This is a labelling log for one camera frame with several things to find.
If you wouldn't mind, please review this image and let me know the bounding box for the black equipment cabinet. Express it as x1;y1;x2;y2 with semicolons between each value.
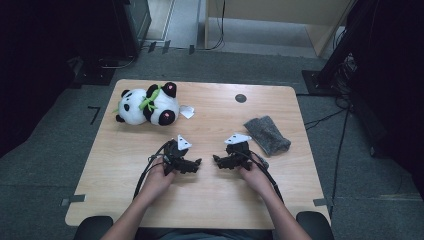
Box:
112;0;153;60

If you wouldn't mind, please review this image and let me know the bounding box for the grey fluffy cloth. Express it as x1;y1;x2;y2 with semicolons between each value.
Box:
243;115;292;157

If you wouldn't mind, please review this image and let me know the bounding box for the tangled cable bundle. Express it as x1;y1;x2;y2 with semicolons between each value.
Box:
332;52;358;103

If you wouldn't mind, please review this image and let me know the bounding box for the person's right hand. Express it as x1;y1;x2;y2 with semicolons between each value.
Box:
238;158;273;198

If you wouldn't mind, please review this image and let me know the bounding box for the black chair armrest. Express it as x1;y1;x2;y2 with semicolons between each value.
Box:
295;211;335;240
73;215;115;240

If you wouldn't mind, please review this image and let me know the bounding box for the person's left hand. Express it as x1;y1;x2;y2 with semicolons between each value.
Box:
141;156;178;200

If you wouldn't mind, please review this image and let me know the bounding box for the hand-held gripper black cable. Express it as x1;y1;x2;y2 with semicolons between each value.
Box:
233;149;285;205
132;139;175;201

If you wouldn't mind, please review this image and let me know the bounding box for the person's dark clothing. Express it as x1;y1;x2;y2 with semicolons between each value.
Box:
134;227;275;240

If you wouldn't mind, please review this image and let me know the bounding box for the black floor cable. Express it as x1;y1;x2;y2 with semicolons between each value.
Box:
329;108;351;219
304;108;348;132

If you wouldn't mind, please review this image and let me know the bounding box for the panda plush toy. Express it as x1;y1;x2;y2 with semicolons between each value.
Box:
114;81;196;127

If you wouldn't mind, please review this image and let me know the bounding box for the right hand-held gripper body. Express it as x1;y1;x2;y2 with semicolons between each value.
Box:
223;133;253;171

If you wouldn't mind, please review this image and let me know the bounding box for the black floor plate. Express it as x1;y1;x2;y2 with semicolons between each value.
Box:
73;63;117;86

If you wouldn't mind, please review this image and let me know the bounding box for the light wooden cabinet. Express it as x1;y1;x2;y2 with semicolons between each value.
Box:
203;0;355;58

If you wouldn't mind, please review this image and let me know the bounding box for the dark curtain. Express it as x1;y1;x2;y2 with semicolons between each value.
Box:
346;0;424;201
0;0;116;158

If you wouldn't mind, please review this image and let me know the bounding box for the right hand-held gripper black cable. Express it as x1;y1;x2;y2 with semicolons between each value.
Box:
233;149;285;205

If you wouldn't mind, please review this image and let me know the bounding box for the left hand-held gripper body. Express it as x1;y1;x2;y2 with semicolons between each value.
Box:
161;134;193;176

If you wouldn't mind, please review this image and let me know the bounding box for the black hanging cable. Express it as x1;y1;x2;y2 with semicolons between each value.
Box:
205;0;226;52

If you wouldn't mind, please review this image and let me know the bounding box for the black metal stand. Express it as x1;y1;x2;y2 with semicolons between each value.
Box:
301;0;369;98

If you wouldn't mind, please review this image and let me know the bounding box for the left hand-held gripper black cable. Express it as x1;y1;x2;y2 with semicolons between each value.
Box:
132;139;175;201

